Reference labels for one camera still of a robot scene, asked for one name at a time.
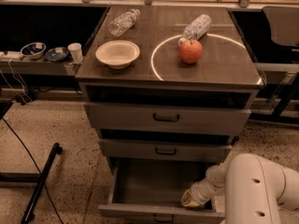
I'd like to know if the red apple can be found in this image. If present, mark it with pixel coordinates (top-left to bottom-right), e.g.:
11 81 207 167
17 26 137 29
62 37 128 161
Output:
179 39 203 63

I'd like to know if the black floor cable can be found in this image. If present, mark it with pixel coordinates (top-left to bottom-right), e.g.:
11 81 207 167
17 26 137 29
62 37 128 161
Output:
1 117 64 224

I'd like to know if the white power strip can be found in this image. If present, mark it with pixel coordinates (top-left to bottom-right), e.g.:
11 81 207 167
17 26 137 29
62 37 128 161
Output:
0 51 22 60

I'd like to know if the black stand leg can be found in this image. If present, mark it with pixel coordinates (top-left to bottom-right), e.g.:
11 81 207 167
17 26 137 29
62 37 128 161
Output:
21 143 63 224

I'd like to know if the grey drawer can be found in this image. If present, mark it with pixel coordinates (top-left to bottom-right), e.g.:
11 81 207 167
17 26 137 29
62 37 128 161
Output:
99 139 232 162
98 158 224 224
84 103 250 135

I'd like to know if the grey side shelf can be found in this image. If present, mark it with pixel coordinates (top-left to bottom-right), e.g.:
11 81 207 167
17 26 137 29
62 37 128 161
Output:
0 59 80 76

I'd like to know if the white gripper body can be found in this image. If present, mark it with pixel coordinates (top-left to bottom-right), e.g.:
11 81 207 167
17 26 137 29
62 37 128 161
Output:
189 181 210 204

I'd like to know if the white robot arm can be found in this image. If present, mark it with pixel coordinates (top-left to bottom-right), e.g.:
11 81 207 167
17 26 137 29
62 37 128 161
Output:
181 153 299 224

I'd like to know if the clear plastic bottle left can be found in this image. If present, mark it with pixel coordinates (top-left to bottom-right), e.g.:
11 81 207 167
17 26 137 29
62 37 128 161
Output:
108 8 140 36

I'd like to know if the dark blue bowl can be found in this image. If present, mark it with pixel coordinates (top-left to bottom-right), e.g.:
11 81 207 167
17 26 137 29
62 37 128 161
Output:
45 47 69 62

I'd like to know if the clear plastic bottle right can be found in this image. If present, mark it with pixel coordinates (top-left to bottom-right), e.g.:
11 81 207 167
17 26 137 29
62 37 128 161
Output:
178 14 211 45

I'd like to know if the clear plastic bottle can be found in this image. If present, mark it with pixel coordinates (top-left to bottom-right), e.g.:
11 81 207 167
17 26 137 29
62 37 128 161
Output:
108 8 140 36
178 14 211 45

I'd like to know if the white patterned bowl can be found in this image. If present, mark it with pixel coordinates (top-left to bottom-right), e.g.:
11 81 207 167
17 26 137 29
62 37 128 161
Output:
21 42 46 60

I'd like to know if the dark chair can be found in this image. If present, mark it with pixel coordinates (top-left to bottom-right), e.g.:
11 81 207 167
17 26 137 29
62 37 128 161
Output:
260 7 299 124

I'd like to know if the grey drawer cabinet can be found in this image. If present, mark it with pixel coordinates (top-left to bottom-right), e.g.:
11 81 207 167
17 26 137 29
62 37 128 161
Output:
75 5 265 173

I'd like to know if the white paper cup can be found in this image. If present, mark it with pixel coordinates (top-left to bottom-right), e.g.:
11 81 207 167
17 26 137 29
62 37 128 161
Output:
67 43 83 63

